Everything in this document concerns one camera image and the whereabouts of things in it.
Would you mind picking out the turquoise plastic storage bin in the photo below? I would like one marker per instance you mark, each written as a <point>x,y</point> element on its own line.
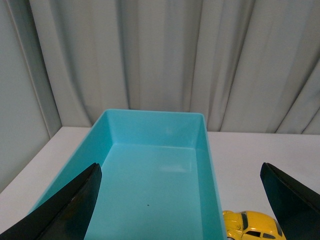
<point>158,179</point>

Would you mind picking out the grey pleated curtain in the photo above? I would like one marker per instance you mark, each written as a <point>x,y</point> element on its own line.
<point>249,66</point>

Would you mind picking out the yellow beetle toy car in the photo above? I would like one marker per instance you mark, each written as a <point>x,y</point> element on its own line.
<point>251,225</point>

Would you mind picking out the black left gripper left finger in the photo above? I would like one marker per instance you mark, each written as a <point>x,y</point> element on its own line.
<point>64,216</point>

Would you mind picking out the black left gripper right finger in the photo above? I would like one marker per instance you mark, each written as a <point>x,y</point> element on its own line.
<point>295,206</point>

